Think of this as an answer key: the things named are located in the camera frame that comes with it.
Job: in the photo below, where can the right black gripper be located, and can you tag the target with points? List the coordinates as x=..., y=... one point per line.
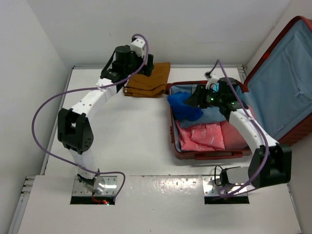
x=195, y=99

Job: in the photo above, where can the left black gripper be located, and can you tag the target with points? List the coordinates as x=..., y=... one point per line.
x=145, y=69

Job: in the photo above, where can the grey-blue cloth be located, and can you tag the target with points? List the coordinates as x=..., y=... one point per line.
x=209, y=116

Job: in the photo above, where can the royal blue cloth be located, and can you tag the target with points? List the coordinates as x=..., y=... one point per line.
x=182, y=111

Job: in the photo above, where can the mustard brown trousers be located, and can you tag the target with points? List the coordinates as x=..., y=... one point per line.
x=154, y=86

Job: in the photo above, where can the pink patterned garment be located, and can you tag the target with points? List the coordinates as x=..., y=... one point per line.
x=200, y=137

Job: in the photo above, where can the pink cosmetic case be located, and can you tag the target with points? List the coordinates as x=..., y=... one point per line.
x=231, y=137

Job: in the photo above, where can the turquoise shirt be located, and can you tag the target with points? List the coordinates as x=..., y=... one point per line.
x=215, y=87

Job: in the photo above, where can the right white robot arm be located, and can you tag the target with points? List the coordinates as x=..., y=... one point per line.
x=271, y=162

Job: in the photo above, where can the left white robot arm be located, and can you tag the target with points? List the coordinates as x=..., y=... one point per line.
x=74, y=124

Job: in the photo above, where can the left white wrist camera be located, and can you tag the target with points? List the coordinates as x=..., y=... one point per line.
x=138, y=46

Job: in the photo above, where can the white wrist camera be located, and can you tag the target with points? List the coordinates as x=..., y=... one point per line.
x=212, y=78
x=138, y=46

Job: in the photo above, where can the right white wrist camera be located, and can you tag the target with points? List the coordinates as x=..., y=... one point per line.
x=212, y=78

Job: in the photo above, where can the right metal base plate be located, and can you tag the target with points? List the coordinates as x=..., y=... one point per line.
x=210, y=187

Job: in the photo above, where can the metal base plate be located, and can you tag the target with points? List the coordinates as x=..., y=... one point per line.
x=103, y=186
x=210, y=187

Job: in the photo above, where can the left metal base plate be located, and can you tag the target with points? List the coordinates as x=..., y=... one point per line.
x=103, y=186

